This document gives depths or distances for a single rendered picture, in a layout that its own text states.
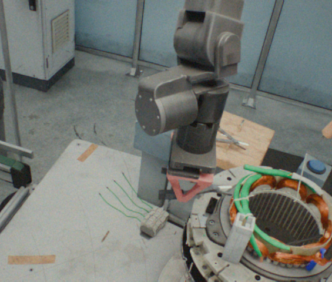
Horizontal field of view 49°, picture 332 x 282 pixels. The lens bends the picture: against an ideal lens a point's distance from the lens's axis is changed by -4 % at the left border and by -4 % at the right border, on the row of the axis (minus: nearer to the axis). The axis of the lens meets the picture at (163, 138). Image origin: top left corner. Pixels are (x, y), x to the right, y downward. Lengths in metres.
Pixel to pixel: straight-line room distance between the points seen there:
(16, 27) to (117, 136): 1.06
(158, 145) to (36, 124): 1.83
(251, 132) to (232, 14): 0.52
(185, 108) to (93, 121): 2.24
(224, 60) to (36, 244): 0.73
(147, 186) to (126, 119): 1.68
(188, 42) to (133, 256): 0.65
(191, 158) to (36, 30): 2.34
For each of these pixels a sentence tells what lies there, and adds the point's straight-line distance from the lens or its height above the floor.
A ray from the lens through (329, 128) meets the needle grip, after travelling 0.59.
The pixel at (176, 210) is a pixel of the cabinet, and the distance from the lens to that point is 1.04.
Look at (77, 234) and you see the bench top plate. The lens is 1.04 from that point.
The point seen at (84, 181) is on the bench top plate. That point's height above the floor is 0.78.
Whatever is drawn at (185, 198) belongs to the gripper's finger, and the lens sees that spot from 0.60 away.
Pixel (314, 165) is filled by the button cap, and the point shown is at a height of 1.04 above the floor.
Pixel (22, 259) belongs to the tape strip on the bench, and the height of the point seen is 0.78.
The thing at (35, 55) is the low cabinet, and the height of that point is 0.31.
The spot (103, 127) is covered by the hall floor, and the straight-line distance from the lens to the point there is 2.64.
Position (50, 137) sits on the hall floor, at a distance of 2.56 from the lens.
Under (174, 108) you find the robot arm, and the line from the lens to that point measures 0.45.
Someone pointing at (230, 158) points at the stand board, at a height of 1.07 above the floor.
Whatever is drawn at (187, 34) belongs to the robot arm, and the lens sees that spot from 0.49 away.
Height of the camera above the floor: 1.61
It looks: 38 degrees down
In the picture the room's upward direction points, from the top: 9 degrees clockwise
